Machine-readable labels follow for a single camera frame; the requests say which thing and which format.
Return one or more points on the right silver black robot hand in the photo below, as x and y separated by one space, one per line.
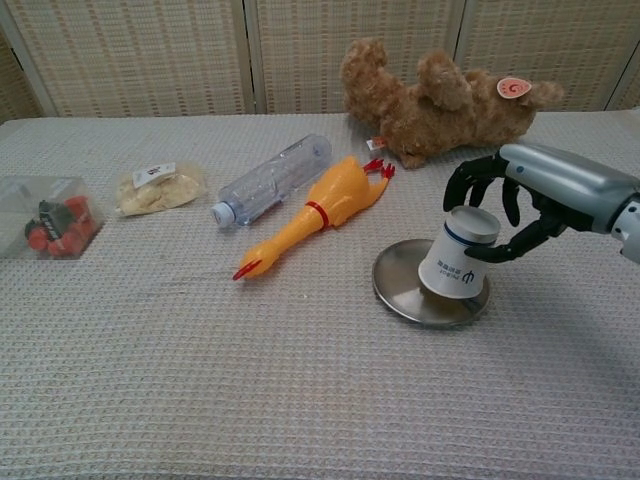
560 185

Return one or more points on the yellow rubber chicken toy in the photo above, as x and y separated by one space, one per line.
340 195

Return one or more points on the beige woven folding screen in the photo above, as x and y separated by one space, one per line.
150 55

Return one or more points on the clear plastic water bottle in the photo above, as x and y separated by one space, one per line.
275 182

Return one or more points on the clear bag of snacks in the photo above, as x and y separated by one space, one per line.
160 192

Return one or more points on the round stainless steel plate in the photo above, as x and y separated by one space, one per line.
395 280

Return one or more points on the brown plush teddy bear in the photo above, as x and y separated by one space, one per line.
430 120

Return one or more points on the clear box with red toys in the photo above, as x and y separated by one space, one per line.
55 225

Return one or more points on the beige woven tablecloth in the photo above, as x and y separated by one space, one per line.
250 375

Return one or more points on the white paper cup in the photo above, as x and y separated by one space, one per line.
450 265

